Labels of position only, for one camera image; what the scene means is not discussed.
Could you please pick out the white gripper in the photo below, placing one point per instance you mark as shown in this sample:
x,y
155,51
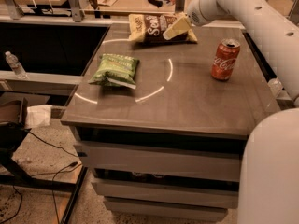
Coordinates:
x,y
196,13

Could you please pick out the brown chip bag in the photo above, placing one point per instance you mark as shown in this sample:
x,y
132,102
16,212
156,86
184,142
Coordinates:
x,y
146,28

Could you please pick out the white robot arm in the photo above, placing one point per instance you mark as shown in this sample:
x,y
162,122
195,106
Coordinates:
x,y
269,177

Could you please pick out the red coke can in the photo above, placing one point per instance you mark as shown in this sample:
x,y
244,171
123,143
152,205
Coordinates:
x,y
225,58

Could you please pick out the green chip bag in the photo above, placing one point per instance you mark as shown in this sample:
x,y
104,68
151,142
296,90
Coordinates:
x,y
115,70

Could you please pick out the black headband object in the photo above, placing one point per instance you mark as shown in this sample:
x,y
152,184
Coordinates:
x,y
156,3

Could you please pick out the small paper packet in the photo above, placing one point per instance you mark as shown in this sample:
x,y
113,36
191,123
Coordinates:
x,y
107,3

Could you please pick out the hand sanitizer bottle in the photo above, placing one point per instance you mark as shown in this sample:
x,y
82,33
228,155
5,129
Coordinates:
x,y
275,86

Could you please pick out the grey drawer cabinet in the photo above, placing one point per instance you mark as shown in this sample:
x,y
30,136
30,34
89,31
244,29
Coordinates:
x,y
172,145

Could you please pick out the clear plastic water bottle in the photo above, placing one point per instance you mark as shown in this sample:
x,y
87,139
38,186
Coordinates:
x,y
15,65

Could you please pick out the white crumpled paper towel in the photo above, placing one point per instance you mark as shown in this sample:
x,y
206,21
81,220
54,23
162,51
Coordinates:
x,y
38,116

